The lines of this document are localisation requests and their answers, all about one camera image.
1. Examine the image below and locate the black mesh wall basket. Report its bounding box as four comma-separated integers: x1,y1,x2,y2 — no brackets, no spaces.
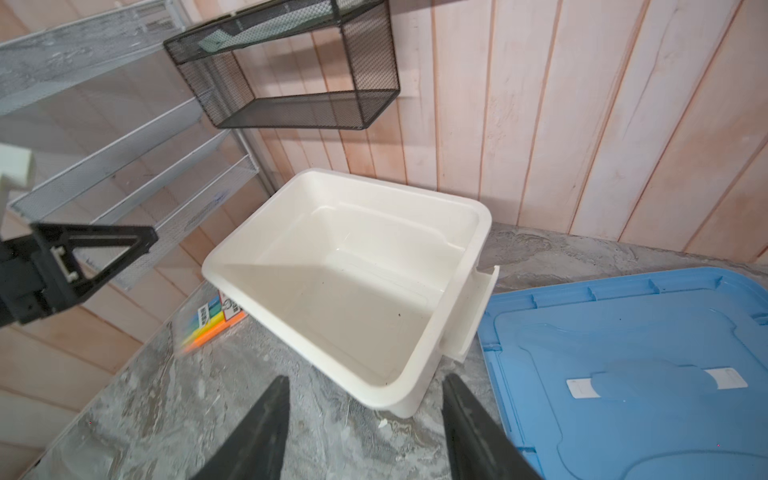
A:
163,1,400,130

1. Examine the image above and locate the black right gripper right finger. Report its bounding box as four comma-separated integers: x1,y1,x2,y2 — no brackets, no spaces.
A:
442,374,541,479

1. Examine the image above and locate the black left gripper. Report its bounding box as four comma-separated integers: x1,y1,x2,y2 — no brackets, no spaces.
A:
0,143,160,328

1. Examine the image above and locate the white plastic storage bin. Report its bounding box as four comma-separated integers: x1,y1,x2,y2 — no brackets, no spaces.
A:
202,169,498,418

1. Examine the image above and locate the highlighter marker pack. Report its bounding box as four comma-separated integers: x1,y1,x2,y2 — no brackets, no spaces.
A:
172,290,248,354

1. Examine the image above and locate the white mesh wall shelf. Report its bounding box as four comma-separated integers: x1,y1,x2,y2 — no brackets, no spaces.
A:
1,1,266,299

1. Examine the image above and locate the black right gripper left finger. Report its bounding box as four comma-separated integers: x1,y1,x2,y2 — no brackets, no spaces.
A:
192,375,290,480

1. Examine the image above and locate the blue plastic bin lid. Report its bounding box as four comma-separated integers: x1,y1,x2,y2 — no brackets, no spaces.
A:
478,267,767,479

